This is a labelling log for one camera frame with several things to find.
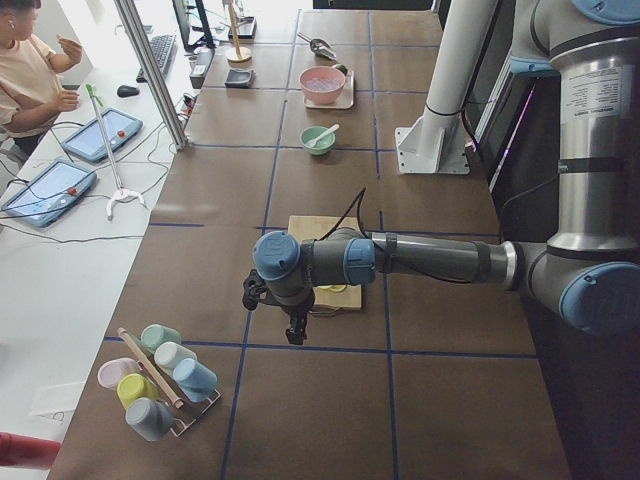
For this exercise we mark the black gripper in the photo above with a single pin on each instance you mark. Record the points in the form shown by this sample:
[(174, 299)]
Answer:
[(295, 311)]

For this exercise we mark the white plastic spoon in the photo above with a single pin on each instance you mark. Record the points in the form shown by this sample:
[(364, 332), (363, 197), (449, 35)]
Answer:
[(312, 142)]

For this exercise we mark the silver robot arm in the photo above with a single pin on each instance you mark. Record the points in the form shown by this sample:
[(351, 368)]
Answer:
[(584, 272)]

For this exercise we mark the pink bowl of ice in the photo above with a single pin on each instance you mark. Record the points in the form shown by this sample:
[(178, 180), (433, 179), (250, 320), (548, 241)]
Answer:
[(317, 81)]

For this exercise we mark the steel ice scoop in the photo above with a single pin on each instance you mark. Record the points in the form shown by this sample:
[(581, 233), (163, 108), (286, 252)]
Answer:
[(319, 47)]

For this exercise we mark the lemon slice lower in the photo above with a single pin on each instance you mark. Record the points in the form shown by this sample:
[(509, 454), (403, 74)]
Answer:
[(333, 288)]

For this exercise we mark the wooden cutting board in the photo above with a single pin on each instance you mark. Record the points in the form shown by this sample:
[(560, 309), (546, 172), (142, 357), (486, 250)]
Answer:
[(326, 303)]

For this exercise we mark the blue cup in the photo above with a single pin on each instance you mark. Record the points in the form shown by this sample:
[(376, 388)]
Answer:
[(196, 380)]

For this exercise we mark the white cup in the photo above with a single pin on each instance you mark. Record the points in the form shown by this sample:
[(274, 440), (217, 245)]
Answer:
[(169, 354)]

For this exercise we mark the green cup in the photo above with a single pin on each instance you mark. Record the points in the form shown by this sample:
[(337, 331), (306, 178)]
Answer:
[(154, 335)]

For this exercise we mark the white cup rack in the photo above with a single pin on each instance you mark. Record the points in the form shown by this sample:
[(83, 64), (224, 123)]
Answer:
[(187, 416)]

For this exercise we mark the grey cup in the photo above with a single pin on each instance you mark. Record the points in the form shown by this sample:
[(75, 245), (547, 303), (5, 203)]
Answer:
[(151, 419)]

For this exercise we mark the yellow cup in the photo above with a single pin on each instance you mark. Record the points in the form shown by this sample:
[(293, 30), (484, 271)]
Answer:
[(134, 386)]

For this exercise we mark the pink cup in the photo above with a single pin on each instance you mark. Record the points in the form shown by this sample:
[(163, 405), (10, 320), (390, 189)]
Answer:
[(111, 372)]

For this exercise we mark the reacher grabber tool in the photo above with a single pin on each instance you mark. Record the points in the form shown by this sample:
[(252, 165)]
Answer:
[(122, 193)]

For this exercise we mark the folded grey cloth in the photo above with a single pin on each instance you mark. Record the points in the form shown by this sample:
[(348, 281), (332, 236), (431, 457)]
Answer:
[(239, 78)]

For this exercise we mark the far teach pendant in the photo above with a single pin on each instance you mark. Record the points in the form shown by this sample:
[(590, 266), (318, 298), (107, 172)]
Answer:
[(88, 143)]

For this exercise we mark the teach pendant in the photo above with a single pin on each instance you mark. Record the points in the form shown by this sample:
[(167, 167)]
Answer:
[(88, 143), (54, 191)]

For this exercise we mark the wooden mug tree stand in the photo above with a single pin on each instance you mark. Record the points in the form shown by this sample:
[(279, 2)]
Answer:
[(237, 53)]

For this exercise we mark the near teach pendant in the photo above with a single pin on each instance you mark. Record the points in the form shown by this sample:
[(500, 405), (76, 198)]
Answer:
[(54, 191)]

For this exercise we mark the black flat box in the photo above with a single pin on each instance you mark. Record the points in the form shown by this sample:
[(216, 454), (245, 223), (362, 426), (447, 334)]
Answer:
[(200, 63)]

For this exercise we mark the black computer mouse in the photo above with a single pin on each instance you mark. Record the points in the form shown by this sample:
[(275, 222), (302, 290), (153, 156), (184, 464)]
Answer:
[(125, 91)]

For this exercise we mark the red fire extinguisher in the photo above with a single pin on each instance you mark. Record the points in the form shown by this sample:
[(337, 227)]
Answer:
[(18, 451)]

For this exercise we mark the black keyboard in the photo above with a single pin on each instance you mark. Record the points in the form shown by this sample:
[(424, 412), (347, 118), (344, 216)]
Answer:
[(163, 48)]

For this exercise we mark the seated person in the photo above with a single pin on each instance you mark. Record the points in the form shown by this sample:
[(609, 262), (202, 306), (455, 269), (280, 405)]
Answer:
[(32, 96)]

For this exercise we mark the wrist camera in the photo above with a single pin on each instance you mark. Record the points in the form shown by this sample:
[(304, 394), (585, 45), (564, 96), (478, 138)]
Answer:
[(255, 291)]

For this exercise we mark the wooden rack handle bar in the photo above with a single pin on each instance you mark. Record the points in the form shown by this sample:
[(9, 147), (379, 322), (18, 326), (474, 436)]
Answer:
[(144, 360)]

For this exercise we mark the white pedestal column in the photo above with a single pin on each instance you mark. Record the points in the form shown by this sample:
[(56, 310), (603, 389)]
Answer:
[(435, 143)]

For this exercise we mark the aluminium frame post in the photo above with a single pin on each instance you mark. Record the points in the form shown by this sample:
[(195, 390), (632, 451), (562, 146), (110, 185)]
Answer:
[(134, 29)]

